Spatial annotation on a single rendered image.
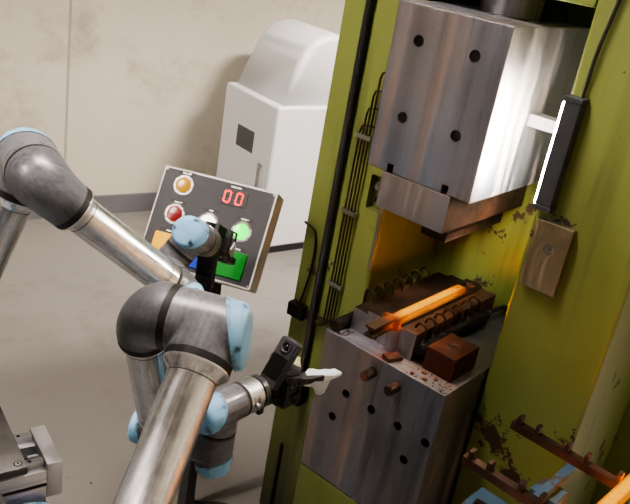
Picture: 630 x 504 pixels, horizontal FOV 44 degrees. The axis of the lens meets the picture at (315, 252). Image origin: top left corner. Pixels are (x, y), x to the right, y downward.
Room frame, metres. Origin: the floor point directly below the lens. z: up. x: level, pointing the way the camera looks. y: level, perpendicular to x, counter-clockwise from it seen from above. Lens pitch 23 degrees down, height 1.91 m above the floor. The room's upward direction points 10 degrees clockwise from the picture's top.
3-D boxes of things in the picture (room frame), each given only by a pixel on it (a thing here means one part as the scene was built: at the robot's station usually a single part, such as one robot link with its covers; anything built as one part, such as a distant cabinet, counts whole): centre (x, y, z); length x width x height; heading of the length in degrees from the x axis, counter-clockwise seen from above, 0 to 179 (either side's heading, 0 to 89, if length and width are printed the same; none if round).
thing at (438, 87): (1.94, -0.37, 1.56); 0.42 x 0.39 x 0.40; 143
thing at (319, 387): (1.47, -0.07, 0.97); 0.09 x 0.03 x 0.06; 107
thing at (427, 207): (1.96, -0.33, 1.32); 0.42 x 0.20 x 0.10; 143
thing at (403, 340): (1.96, -0.33, 0.96); 0.42 x 0.20 x 0.09; 143
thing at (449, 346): (1.73, -0.39, 0.95); 0.12 x 0.09 x 0.07; 143
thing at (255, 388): (1.36, 0.08, 0.98); 0.08 x 0.05 x 0.08; 53
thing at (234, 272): (1.92, 0.22, 1.01); 0.07 x 0.05 x 0.07; 78
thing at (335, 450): (1.94, -0.38, 0.69); 0.56 x 0.38 x 0.45; 143
